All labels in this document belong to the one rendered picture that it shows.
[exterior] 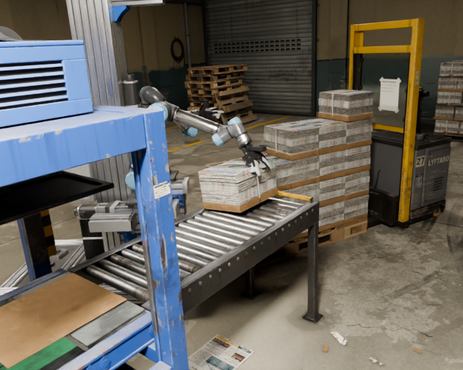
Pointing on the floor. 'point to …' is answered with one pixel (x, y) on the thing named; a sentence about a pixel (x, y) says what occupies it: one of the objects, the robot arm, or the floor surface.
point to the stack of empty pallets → (207, 82)
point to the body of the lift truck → (420, 197)
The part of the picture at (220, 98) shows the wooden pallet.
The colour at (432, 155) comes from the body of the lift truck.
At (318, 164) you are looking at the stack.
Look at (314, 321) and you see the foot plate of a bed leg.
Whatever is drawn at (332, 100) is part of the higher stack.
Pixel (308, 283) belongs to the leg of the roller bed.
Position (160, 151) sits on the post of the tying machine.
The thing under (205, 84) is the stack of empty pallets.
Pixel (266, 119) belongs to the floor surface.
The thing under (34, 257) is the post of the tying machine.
